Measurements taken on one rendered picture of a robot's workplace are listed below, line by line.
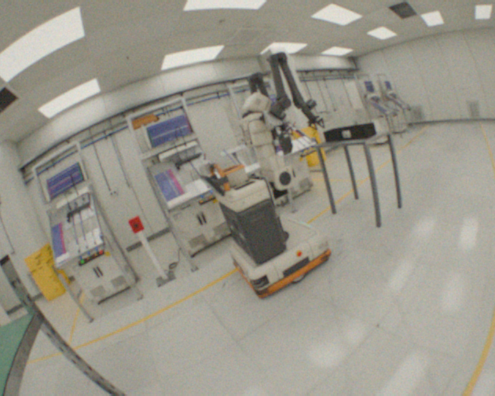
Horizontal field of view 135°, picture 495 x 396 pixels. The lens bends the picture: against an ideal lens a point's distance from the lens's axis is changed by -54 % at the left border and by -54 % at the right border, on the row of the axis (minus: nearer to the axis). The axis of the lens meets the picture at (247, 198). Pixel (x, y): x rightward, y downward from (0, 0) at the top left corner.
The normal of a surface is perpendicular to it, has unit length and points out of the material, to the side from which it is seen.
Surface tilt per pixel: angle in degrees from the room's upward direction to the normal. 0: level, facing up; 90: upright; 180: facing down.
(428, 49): 90
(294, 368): 0
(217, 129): 90
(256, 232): 90
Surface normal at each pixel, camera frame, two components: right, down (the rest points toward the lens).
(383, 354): -0.33, -0.91
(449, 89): -0.82, 0.41
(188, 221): 0.48, 0.07
